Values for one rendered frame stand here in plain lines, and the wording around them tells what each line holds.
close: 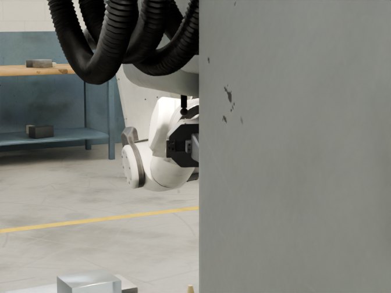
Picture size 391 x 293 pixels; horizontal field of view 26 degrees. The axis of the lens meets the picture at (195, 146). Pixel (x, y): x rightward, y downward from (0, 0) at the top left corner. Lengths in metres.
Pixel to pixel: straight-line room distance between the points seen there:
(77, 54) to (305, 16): 0.27
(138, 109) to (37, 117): 7.33
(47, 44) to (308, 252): 8.35
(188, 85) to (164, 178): 0.51
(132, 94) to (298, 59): 1.03
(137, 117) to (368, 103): 1.09
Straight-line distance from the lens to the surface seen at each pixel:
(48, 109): 8.83
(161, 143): 1.25
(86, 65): 0.64
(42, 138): 8.00
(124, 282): 1.07
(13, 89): 8.71
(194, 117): 1.12
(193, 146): 1.04
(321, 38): 0.45
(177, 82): 0.91
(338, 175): 0.44
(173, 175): 1.38
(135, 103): 1.49
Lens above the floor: 1.40
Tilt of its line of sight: 9 degrees down
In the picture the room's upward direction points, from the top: straight up
